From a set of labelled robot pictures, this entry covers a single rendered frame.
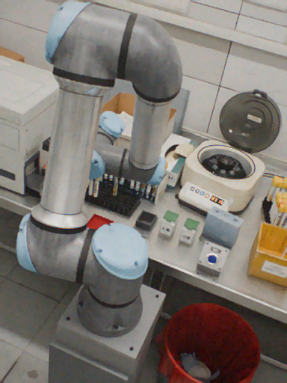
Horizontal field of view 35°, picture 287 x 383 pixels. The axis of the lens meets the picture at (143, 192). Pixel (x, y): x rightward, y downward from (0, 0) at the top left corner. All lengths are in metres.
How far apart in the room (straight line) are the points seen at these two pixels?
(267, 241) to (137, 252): 0.62
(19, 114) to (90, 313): 0.59
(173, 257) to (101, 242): 0.47
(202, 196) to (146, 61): 0.78
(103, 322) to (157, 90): 0.50
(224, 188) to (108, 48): 0.79
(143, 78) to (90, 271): 0.38
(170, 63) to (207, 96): 0.94
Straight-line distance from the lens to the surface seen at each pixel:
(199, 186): 1.53
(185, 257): 1.36
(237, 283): 1.34
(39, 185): 1.47
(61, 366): 1.19
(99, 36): 0.82
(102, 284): 0.94
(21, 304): 2.31
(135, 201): 1.47
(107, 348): 1.06
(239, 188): 1.49
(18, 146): 1.39
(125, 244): 0.92
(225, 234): 1.40
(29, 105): 1.35
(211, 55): 1.72
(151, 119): 0.95
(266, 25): 1.66
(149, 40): 0.82
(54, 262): 0.94
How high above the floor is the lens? 1.83
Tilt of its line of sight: 38 degrees down
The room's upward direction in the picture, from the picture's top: 11 degrees clockwise
